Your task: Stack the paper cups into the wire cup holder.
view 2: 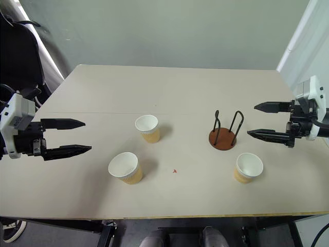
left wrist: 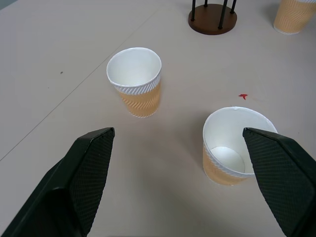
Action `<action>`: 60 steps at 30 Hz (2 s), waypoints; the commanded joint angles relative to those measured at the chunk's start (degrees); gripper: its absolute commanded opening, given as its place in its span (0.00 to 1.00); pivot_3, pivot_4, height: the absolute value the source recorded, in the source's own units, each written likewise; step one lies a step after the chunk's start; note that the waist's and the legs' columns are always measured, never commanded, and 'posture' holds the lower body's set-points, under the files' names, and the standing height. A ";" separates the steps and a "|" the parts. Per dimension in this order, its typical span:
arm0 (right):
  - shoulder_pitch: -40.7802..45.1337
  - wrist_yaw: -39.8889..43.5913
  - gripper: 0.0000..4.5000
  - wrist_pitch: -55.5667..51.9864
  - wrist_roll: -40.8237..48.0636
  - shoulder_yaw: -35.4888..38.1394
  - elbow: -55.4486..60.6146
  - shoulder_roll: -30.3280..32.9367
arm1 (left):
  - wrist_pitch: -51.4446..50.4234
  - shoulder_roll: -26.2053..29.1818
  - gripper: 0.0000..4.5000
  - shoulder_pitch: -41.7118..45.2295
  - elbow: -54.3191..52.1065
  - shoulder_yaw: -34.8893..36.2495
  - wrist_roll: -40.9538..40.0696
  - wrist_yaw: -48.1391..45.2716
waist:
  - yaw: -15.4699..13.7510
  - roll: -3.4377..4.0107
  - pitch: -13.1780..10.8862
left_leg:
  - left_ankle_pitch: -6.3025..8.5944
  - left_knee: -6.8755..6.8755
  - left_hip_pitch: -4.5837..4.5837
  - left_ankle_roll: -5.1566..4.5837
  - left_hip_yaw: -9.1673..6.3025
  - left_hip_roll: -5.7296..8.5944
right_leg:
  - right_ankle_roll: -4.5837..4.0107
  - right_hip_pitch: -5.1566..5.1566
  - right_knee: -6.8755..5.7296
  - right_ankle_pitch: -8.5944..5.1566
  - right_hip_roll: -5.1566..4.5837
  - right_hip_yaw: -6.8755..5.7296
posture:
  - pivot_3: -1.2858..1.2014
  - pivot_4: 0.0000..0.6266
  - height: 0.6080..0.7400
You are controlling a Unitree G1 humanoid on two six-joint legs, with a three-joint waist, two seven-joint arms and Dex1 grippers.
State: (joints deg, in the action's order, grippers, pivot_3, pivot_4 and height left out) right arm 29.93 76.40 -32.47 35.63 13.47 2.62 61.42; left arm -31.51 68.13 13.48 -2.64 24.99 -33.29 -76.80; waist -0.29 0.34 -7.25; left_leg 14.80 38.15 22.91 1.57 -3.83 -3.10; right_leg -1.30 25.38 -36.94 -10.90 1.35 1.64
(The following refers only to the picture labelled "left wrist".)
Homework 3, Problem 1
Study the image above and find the brown round cup holder stand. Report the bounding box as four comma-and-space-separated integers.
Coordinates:
188, 0, 238, 36

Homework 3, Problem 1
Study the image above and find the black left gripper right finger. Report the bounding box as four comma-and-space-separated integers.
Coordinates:
242, 127, 316, 237

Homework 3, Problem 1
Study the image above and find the orange ribbed paper cup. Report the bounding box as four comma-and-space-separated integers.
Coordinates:
273, 0, 316, 35
202, 106, 278, 186
106, 47, 162, 119

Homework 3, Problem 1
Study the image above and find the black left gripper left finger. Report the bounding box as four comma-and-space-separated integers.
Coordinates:
0, 127, 116, 237

